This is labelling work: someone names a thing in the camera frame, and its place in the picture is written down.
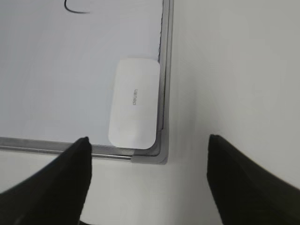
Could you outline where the white board with grey frame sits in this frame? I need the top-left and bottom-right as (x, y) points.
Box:
(0, 0), (173, 164)

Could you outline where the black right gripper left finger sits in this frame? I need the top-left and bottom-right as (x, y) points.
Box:
(0, 137), (92, 225)

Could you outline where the white whiteboard eraser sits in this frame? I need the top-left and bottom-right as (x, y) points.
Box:
(108, 58), (160, 150)

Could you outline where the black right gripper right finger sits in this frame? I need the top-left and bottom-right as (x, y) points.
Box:
(207, 135), (300, 225)

